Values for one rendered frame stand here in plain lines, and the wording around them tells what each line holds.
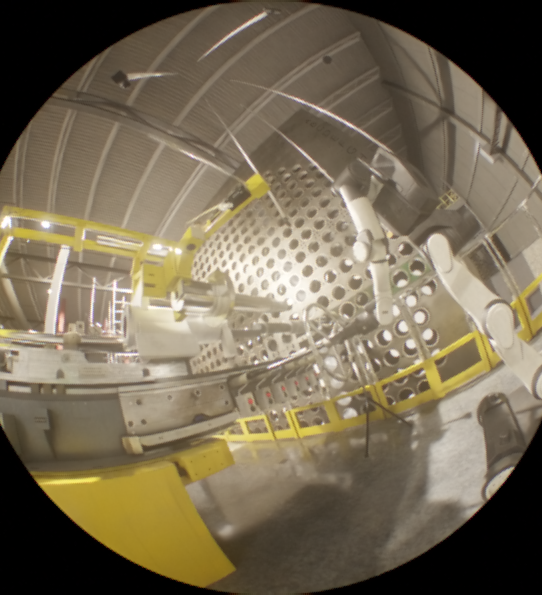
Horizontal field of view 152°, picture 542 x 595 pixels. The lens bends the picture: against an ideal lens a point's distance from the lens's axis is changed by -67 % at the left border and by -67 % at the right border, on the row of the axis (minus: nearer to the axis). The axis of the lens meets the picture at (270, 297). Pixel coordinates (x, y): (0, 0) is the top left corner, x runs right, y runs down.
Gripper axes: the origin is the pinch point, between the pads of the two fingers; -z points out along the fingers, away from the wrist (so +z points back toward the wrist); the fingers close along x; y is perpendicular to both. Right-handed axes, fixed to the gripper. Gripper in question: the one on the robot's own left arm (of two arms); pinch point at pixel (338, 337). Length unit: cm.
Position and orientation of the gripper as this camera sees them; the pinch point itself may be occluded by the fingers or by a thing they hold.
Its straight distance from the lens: 91.9
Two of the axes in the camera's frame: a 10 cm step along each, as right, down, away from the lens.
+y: -3.3, -8.6, 3.9
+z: 6.9, -5.0, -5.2
